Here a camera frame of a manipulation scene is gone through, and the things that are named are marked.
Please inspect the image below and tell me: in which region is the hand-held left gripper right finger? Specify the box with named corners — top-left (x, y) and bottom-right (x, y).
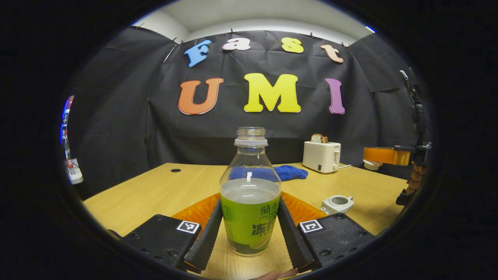
top-left (278, 191), bottom-right (377, 273)

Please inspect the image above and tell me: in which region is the white toaster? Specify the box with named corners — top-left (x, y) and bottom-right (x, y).
top-left (302, 141), bottom-right (342, 174)

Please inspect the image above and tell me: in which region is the computer monitor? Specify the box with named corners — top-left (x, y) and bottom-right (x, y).
top-left (60, 95), bottom-right (74, 144)

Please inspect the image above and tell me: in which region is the green label water bottle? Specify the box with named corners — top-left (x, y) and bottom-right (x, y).
top-left (219, 127), bottom-right (282, 257)

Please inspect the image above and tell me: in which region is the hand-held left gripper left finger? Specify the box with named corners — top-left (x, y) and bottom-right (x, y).
top-left (107, 193), bottom-right (223, 273)

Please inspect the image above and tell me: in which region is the blue towel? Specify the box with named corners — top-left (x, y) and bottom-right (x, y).
top-left (229, 165), bottom-right (309, 182)

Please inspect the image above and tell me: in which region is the black backdrop cloth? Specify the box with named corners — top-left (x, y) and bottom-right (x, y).
top-left (68, 27), bottom-right (432, 195)

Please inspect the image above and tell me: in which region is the white power strip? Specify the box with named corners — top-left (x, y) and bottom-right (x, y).
top-left (67, 157), bottom-right (84, 185)

